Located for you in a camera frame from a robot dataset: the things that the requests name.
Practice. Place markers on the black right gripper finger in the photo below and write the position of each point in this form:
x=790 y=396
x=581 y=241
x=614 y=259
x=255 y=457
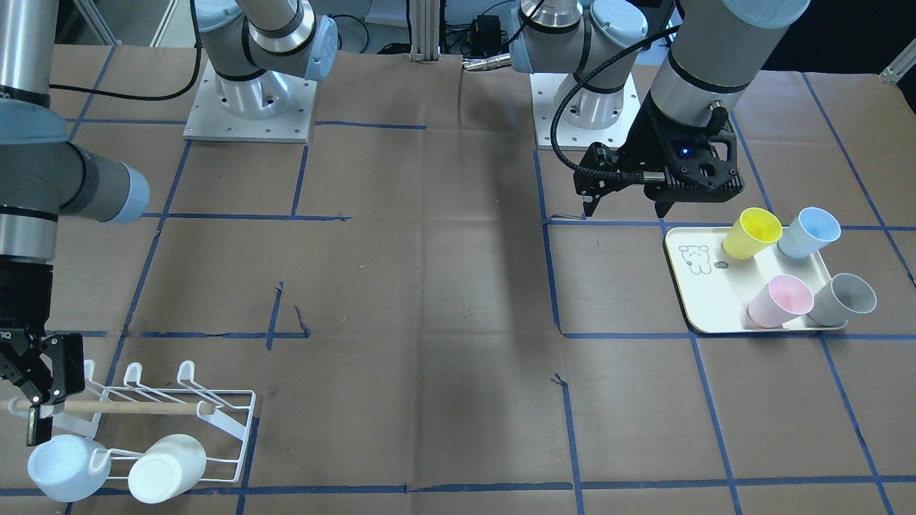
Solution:
x=40 y=423

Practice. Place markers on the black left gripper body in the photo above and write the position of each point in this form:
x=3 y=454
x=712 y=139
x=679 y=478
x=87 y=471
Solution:
x=650 y=137

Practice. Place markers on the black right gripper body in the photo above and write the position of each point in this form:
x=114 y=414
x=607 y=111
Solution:
x=16 y=300

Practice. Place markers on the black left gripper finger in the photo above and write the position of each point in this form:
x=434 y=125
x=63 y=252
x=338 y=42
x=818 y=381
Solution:
x=591 y=199
x=663 y=206

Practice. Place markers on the light blue cup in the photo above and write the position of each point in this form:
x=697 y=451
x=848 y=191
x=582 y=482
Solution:
x=69 y=468
x=813 y=229

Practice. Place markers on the white ikea cup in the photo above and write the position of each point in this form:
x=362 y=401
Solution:
x=170 y=467

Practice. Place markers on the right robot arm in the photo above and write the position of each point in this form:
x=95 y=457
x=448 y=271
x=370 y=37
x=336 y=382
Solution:
x=92 y=135

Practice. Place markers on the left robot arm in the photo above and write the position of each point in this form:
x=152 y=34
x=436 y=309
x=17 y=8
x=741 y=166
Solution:
x=716 y=52

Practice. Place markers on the yellow cup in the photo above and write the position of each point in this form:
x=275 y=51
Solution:
x=754 y=230

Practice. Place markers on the pink cup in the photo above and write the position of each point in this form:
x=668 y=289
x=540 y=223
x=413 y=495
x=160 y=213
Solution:
x=785 y=297

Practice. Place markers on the grey cup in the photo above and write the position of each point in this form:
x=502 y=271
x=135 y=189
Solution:
x=845 y=297

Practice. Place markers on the cream plastic tray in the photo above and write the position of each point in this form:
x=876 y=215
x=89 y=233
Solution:
x=715 y=289

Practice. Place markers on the white wire cup rack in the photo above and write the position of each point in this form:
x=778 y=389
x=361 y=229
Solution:
x=130 y=415

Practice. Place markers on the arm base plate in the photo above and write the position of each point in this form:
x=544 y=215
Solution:
x=590 y=117
x=275 y=107

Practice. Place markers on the aluminium frame post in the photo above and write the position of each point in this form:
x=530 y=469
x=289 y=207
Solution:
x=425 y=30

